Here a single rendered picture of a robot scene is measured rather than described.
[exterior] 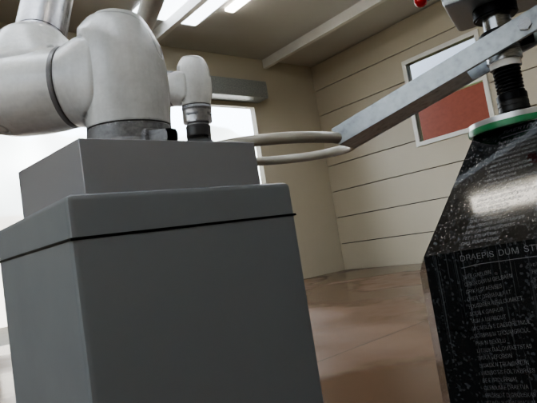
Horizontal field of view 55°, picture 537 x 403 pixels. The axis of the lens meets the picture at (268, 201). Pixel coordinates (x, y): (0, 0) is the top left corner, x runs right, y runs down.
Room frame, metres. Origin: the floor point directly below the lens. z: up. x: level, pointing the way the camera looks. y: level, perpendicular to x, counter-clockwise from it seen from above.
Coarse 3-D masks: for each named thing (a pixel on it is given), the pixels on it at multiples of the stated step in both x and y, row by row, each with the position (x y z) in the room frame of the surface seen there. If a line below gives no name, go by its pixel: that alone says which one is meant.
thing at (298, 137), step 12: (288, 132) 1.28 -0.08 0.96; (300, 132) 1.28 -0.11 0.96; (312, 132) 1.30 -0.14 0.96; (324, 132) 1.31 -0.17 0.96; (336, 132) 1.35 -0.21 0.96; (264, 144) 1.28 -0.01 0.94; (276, 144) 1.28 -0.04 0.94; (276, 156) 1.74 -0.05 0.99; (288, 156) 1.73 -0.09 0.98; (300, 156) 1.71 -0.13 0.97; (312, 156) 1.69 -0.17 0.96; (324, 156) 1.66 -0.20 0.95
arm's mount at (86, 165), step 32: (64, 160) 0.75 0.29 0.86; (96, 160) 0.72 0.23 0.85; (128, 160) 0.75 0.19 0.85; (160, 160) 0.78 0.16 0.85; (192, 160) 0.82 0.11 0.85; (224, 160) 0.86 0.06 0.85; (256, 160) 0.91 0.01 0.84; (32, 192) 0.89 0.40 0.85; (64, 192) 0.77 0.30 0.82; (96, 192) 0.71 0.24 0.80
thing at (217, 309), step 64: (128, 192) 0.73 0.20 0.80; (192, 192) 0.79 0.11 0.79; (256, 192) 0.87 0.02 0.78; (0, 256) 0.96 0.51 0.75; (64, 256) 0.69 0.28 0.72; (128, 256) 0.71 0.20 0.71; (192, 256) 0.78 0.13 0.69; (256, 256) 0.86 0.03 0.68; (64, 320) 0.71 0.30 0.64; (128, 320) 0.70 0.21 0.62; (192, 320) 0.77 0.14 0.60; (256, 320) 0.84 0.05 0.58; (64, 384) 0.74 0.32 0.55; (128, 384) 0.70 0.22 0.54; (192, 384) 0.76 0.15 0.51; (256, 384) 0.83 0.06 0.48
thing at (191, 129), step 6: (186, 126) 1.54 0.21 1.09; (192, 126) 1.52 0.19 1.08; (198, 126) 1.52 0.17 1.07; (204, 126) 1.53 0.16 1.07; (186, 132) 1.54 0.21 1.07; (192, 132) 1.52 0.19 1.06; (198, 132) 1.52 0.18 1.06; (204, 132) 1.52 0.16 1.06; (210, 132) 1.55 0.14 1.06; (192, 138) 1.55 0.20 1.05; (198, 138) 1.55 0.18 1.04; (204, 138) 1.54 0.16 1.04; (210, 138) 1.54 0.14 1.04
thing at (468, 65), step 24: (504, 24) 1.14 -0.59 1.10; (528, 24) 1.11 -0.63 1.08; (480, 48) 1.17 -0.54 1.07; (504, 48) 1.14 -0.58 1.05; (528, 48) 1.22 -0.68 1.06; (432, 72) 1.22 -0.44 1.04; (456, 72) 1.20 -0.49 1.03; (480, 72) 1.27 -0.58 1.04; (408, 96) 1.25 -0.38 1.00; (432, 96) 1.28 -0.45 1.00; (360, 120) 1.32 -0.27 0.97; (384, 120) 1.31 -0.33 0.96; (360, 144) 1.44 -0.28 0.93
